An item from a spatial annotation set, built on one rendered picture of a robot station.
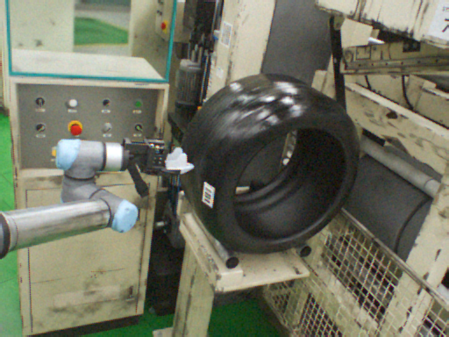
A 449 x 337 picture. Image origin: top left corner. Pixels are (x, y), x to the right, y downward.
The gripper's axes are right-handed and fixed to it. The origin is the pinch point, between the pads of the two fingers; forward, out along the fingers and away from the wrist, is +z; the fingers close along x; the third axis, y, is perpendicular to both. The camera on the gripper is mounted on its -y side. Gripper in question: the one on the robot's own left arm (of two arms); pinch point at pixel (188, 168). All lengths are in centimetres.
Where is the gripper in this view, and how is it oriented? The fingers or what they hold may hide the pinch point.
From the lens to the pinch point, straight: 123.7
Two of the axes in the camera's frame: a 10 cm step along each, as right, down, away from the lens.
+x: -4.1, -4.8, 7.8
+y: 2.7, -8.8, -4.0
